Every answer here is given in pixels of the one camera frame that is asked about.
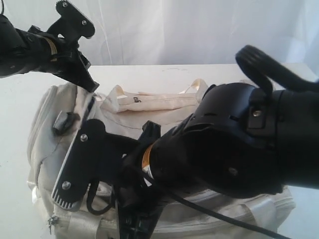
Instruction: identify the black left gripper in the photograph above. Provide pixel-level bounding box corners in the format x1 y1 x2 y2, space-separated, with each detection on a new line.
0 24 100 93

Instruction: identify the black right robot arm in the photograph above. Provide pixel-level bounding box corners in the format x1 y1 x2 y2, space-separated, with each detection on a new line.
114 45 319 239

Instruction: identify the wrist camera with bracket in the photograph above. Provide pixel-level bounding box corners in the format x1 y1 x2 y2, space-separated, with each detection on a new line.
51 119 140 210
47 0 95 42

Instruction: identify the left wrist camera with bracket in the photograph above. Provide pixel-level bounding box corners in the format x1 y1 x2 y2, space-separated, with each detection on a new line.
47 0 95 42

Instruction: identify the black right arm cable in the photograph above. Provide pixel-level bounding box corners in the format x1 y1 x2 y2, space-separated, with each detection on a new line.
171 191 287 239

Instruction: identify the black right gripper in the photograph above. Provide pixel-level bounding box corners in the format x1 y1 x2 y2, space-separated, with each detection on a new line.
117 121 167 239

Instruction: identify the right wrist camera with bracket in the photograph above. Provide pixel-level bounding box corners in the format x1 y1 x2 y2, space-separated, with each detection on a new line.
51 119 140 210

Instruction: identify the cream fabric duffel bag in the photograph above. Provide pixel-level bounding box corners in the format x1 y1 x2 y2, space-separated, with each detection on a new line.
27 80 295 239

